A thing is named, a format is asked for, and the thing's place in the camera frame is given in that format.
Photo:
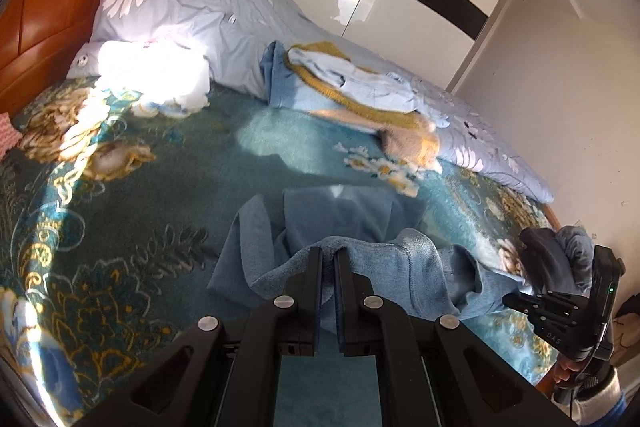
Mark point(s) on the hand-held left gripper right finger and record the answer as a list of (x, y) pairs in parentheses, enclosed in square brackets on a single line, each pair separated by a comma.
[(341, 302)]

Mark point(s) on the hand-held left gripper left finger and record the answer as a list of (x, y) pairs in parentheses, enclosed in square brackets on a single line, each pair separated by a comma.
[(317, 302)]

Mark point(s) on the grey-blue garment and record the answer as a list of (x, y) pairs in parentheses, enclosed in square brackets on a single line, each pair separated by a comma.
[(580, 252)]

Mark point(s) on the pink patterned cloth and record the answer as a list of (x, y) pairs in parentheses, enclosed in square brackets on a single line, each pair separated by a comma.
[(7, 134)]

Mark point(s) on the black garment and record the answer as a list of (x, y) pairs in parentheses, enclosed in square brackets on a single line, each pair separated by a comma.
[(542, 257)]

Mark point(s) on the floral light blue quilt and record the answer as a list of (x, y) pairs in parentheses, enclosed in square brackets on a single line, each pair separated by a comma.
[(475, 142)]

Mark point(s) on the person's right forearm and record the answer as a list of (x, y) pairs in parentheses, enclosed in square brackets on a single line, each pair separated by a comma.
[(600, 399)]

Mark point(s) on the tan yellow-trimmed blanket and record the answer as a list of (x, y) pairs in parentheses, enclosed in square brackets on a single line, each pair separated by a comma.
[(400, 132)]

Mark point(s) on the blue fleece garment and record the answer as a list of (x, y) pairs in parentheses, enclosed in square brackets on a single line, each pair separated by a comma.
[(400, 267)]

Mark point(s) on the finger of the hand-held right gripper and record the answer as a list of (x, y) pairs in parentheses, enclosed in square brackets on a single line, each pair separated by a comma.
[(545, 303), (552, 332)]

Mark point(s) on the floral light blue pillow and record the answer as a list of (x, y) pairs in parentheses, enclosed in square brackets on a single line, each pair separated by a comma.
[(150, 72), (200, 12)]

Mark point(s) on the person's right hand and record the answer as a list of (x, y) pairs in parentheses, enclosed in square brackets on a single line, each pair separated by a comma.
[(563, 367)]

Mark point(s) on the light blue printed garment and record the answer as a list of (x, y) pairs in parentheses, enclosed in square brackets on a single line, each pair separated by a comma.
[(380, 87)]

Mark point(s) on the teal floral blanket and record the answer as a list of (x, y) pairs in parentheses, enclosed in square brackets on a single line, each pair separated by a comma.
[(125, 217)]

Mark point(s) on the folded blue garment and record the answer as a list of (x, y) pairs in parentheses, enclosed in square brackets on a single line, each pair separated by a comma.
[(290, 87)]

